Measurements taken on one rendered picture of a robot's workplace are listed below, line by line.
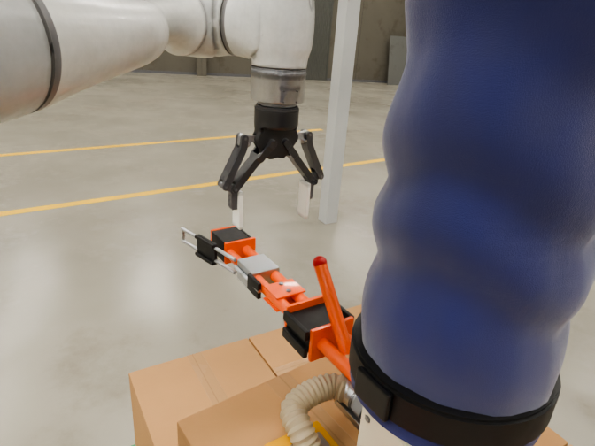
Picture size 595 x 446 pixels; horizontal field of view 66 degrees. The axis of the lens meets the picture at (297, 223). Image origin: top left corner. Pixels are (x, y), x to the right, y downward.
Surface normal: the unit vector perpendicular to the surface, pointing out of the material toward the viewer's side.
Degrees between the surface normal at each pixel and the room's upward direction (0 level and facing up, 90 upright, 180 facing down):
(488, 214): 69
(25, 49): 88
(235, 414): 0
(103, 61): 109
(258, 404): 0
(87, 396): 0
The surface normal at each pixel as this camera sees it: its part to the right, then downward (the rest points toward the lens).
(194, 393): 0.07, -0.92
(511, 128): -0.08, 0.27
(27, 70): 0.93, 0.35
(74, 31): 0.97, -0.09
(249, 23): -0.45, 0.36
